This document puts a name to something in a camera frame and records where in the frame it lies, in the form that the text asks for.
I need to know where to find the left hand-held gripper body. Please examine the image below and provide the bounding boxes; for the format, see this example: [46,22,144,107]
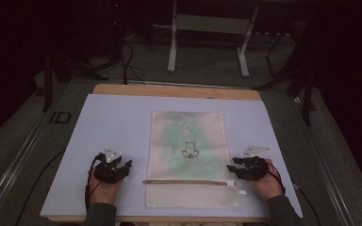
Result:
[93,145,127,185]

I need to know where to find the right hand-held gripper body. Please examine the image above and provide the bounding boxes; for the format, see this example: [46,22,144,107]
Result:
[237,145,272,182]

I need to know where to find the white mesh zipper bag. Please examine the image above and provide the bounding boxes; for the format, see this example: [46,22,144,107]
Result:
[142,110,242,209]

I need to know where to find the person's left hand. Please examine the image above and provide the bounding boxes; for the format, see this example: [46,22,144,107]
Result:
[88,167,124,205]

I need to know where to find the person's right hand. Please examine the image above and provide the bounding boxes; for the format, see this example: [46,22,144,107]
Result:
[248,158,286,202]

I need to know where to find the light blue mat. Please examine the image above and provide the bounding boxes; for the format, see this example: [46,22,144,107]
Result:
[40,93,304,218]

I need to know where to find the green garment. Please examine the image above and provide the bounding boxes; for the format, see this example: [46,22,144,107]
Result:
[164,121,222,177]

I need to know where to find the black stand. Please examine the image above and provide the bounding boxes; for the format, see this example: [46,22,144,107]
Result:
[41,51,109,113]
[252,29,318,127]

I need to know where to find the white metal stand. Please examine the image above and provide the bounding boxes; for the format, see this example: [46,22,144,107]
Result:
[167,0,260,79]

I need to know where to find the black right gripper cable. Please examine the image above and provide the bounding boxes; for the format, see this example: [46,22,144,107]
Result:
[264,159,322,226]

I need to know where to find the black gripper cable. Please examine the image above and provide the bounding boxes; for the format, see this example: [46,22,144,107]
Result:
[264,159,322,226]
[84,153,106,212]

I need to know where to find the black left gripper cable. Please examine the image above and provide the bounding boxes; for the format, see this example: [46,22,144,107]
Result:
[84,153,106,212]

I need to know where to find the metal floor rail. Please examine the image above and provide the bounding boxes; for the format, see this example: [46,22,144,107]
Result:
[0,107,59,226]
[290,95,357,226]

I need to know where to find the black floor cable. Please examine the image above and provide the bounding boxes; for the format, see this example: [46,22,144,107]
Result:
[14,150,66,226]

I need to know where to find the black floor cables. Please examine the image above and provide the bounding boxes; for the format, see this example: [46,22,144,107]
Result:
[117,39,146,86]

